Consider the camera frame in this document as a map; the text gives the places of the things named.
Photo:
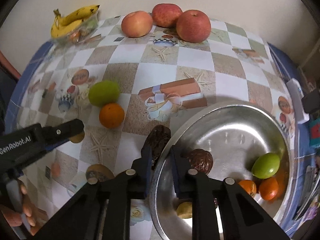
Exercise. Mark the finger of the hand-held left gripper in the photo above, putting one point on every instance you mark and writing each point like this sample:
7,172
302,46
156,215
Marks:
56,145
62,131

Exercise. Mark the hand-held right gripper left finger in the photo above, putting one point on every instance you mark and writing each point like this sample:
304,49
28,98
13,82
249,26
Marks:
147,175

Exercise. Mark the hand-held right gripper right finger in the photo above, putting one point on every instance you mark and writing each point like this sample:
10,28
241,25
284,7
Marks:
176,175

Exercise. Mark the small olive-yellow fruit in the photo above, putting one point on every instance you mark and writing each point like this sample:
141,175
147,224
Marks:
184,210
78,138

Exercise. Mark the dried red date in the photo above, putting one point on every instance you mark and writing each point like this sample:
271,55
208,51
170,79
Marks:
215,202
201,161
160,140

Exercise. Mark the large steel bowl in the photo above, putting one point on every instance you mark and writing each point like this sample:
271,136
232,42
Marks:
232,140

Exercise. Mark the green jujube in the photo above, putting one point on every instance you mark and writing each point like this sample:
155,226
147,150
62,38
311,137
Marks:
265,166
103,93

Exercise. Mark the small orange tangerine with stem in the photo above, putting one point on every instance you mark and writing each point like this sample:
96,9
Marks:
268,188

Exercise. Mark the person's left hand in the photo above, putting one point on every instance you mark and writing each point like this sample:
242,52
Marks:
28,210

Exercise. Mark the clear plastic container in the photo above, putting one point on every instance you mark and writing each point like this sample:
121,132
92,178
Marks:
85,31

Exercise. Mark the yellow banana bunch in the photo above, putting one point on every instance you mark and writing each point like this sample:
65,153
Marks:
75,17

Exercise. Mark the pale red apple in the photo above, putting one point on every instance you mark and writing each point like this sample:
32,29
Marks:
137,23

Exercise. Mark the white power strip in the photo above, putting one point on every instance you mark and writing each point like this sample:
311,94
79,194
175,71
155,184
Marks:
297,100

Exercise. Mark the teal toy box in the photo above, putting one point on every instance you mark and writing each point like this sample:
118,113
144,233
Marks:
315,132

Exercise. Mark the large red apple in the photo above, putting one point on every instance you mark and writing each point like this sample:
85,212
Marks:
193,25

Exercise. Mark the black charger adapter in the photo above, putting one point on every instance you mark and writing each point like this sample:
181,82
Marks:
311,102

